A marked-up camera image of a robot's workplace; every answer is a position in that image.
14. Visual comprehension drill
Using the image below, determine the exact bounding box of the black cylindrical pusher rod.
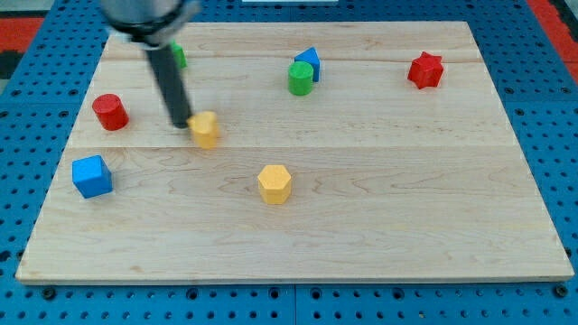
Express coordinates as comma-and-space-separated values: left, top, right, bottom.
146, 44, 192, 129

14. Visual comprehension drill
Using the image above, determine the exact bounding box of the yellow heart block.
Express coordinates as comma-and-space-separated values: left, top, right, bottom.
187, 111, 219, 149

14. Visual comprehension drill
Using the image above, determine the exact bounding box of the green block behind rod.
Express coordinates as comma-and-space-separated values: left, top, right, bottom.
171, 41, 188, 69

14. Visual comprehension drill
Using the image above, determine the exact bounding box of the red cylinder block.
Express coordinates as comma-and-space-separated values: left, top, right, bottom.
91, 94, 129, 131

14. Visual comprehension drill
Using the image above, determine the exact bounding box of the blue cube block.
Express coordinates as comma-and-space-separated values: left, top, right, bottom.
71, 155, 113, 199

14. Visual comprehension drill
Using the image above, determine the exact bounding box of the green cylinder block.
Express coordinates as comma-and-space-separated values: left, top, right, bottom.
288, 61, 314, 96

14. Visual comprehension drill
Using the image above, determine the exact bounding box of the blue triangle block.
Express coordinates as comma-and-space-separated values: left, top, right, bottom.
294, 47, 321, 82

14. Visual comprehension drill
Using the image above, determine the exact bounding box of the yellow hexagon block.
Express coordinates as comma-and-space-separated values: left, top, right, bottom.
257, 164, 292, 204

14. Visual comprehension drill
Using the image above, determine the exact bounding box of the light wooden board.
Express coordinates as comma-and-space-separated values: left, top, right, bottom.
16, 22, 574, 285

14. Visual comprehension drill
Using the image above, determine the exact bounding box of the red star block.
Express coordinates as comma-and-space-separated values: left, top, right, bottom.
407, 51, 443, 89

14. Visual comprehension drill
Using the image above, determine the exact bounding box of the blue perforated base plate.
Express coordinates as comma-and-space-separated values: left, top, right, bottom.
1, 1, 577, 324

